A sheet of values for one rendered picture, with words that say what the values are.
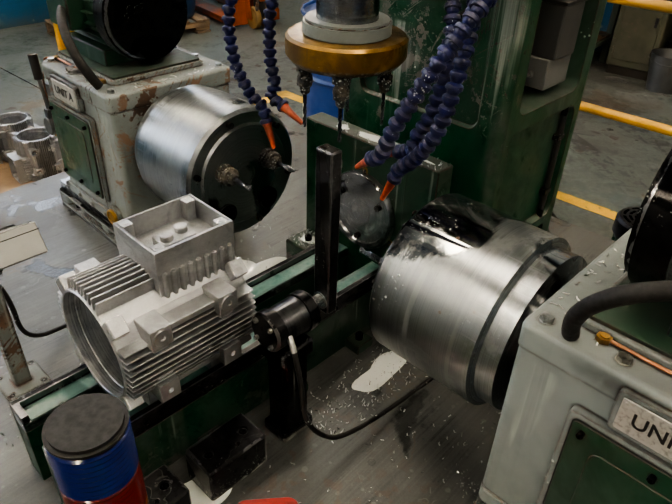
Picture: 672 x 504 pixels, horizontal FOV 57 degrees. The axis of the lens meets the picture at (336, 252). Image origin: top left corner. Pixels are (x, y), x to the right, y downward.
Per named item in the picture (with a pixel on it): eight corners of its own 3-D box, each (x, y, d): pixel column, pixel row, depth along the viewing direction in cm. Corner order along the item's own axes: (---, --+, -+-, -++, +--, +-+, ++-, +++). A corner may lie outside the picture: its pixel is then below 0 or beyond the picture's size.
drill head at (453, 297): (421, 279, 112) (438, 151, 98) (649, 404, 89) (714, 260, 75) (321, 344, 97) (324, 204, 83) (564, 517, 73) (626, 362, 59)
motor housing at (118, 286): (188, 302, 104) (175, 203, 93) (261, 361, 93) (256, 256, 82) (72, 361, 92) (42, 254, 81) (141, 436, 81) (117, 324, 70)
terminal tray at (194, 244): (193, 235, 93) (188, 192, 89) (238, 265, 87) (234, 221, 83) (120, 267, 85) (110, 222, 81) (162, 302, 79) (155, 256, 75)
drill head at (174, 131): (203, 158, 150) (193, 54, 136) (307, 216, 129) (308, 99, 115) (107, 192, 135) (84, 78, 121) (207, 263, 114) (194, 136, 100)
